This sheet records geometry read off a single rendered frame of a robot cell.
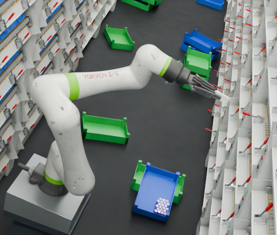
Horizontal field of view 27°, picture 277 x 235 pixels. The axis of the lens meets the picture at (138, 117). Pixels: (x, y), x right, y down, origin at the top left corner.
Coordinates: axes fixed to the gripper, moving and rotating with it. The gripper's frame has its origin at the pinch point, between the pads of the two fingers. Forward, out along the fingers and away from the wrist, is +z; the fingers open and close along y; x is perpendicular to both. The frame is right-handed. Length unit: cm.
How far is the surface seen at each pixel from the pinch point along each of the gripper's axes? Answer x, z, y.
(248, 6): -24, 27, -225
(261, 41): -3, 23, -100
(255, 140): -7.9, 21.9, 3.9
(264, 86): 1.2, 20.8, -30.3
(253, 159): -8.3, 21.3, 18.8
